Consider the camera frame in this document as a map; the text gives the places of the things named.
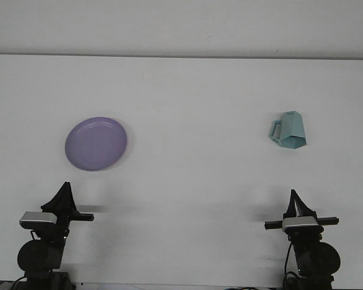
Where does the purple round plate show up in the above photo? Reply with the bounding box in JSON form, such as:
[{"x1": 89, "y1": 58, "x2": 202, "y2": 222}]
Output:
[{"x1": 64, "y1": 116, "x2": 129, "y2": 172}]

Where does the pale blue faceted cup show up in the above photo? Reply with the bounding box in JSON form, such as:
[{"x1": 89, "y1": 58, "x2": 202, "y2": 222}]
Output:
[{"x1": 268, "y1": 111, "x2": 309, "y2": 149}]

